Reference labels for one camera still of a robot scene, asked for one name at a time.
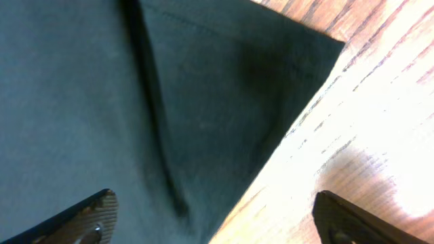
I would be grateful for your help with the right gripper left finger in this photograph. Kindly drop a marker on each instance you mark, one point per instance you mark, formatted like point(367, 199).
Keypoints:
point(92, 220)

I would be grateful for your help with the black t-shirt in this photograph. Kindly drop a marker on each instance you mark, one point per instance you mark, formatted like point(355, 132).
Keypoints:
point(174, 105)

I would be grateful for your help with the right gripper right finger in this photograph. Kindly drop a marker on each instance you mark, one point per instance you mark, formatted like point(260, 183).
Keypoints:
point(339, 221)

